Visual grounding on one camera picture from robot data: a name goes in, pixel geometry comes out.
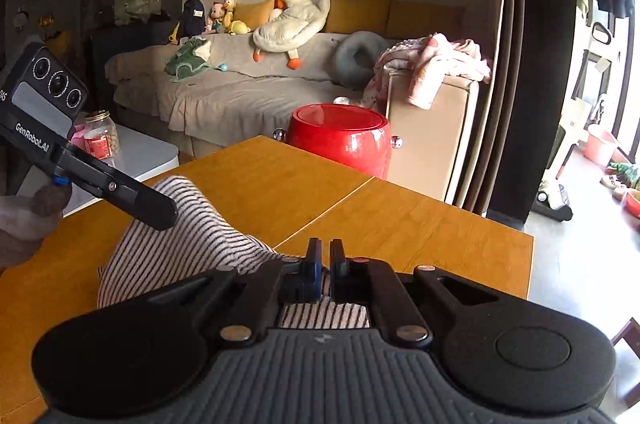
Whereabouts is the person's left hand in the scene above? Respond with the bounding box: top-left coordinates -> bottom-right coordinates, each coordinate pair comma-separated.
0,183 -> 72,272

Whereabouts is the green dinosaur plush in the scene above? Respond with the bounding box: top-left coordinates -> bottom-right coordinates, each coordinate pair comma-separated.
165,37 -> 212,81

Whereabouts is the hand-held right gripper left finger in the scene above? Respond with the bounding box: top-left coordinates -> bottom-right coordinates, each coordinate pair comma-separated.
145,237 -> 324,345

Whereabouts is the small doll toy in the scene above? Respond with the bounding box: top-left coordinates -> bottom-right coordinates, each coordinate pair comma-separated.
207,2 -> 226,35

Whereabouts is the dark backpack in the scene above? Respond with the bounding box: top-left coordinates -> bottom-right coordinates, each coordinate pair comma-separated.
181,0 -> 207,41

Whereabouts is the grey donut pillow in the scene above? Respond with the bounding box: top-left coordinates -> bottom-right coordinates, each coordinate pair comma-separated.
332,31 -> 390,88

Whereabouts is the beige sofa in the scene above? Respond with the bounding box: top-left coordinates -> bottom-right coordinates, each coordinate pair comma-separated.
105,0 -> 481,205

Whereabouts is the brown curtain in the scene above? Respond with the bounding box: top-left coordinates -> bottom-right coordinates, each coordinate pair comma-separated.
470,0 -> 526,215

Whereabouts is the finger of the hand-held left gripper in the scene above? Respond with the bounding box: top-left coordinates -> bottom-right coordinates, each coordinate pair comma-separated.
50,141 -> 179,231

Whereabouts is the white floor appliance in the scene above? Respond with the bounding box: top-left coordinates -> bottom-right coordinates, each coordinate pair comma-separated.
532,22 -> 613,222

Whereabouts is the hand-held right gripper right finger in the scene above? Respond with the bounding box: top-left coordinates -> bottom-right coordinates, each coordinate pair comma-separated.
329,238 -> 501,347

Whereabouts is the white duck plush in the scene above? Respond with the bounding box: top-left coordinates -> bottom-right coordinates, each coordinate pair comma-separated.
252,0 -> 332,70

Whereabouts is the small brown wooden stool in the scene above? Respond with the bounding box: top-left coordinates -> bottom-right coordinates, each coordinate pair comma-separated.
611,317 -> 640,405

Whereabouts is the pair of small shoes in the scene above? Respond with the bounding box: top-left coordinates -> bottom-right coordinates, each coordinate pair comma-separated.
600,174 -> 629,201

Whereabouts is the dark yellow back cushion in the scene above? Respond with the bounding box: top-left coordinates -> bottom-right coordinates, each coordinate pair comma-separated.
325,0 -> 393,35
387,2 -> 466,41

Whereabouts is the small yellow cushion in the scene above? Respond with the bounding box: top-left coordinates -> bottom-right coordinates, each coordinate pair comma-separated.
232,0 -> 277,31

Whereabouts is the red round stool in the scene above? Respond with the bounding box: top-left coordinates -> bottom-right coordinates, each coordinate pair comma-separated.
272,103 -> 403,181

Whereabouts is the pink plastic basin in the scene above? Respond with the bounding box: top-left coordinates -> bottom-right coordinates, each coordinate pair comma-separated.
584,124 -> 621,167

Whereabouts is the white side table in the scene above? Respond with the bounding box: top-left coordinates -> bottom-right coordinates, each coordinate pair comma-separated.
17,124 -> 180,217

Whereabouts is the pink clothes pile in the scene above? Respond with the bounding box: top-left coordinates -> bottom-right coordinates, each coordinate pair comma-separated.
361,33 -> 493,110

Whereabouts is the clear snack jar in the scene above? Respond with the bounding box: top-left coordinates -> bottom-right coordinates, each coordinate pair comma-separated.
82,111 -> 121,161

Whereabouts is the striped grey sweater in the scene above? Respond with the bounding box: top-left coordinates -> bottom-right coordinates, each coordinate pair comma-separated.
96,175 -> 371,330

